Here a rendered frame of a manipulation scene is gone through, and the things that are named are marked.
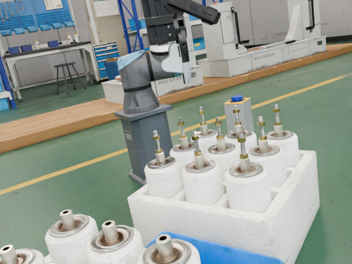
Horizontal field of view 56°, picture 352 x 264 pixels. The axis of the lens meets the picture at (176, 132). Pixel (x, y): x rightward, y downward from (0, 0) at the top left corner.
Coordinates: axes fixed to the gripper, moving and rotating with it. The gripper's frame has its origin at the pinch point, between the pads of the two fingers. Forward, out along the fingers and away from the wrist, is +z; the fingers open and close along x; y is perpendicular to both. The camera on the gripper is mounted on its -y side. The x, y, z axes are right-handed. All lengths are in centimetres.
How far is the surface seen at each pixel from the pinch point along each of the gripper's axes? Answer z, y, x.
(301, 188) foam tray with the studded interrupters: 32.1, -23.5, 1.0
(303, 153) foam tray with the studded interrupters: 28.6, -30.0, -11.8
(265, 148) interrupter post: 20.5, -16.0, -0.8
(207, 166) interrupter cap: 21.2, -1.0, 1.4
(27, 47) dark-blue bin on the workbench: -36, 206, -510
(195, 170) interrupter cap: 21.2, 2.1, 2.6
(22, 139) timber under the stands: 41, 110, -163
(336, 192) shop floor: 47, -42, -18
